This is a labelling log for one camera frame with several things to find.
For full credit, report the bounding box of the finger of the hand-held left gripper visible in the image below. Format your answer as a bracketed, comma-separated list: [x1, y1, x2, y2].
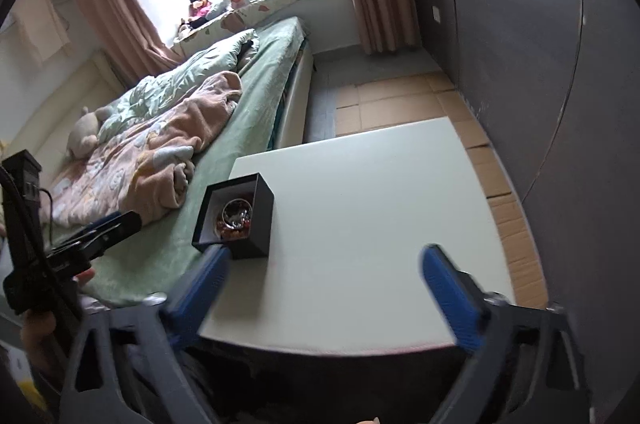
[49, 210, 143, 255]

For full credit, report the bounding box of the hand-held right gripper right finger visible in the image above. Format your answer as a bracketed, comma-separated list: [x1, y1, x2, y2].
[419, 244, 594, 424]

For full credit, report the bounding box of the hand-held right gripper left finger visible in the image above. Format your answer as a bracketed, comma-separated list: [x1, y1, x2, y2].
[57, 244, 232, 424]

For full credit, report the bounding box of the red bead bracelet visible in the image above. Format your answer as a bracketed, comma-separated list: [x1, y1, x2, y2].
[219, 216, 252, 241]

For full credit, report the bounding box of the black jewelry box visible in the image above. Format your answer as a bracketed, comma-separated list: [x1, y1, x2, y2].
[191, 173, 274, 261]

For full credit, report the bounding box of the person's left hand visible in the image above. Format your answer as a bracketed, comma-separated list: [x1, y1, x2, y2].
[21, 268, 97, 377]

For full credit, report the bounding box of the beige plush toy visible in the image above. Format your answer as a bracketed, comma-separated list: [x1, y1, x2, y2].
[66, 106, 114, 158]

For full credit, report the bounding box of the pink printed blanket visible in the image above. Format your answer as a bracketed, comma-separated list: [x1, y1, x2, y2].
[49, 71, 244, 227]

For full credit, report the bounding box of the green quilt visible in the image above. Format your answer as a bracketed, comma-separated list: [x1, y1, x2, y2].
[96, 28, 260, 145]

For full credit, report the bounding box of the green bedsheet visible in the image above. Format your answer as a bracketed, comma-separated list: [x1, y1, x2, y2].
[87, 16, 307, 309]

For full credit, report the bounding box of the beige hanging towel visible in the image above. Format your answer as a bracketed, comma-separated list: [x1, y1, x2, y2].
[11, 0, 72, 65]

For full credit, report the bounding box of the pink curtain by bed head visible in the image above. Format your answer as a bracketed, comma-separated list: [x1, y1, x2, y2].
[62, 0, 181, 77]

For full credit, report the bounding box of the leaf print sill cushion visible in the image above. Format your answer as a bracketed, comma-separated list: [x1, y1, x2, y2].
[171, 0, 347, 57]

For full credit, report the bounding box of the black cable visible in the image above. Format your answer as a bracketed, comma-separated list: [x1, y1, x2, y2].
[0, 165, 56, 269]

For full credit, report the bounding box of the white bed frame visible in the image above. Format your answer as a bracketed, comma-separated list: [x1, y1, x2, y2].
[271, 42, 317, 151]

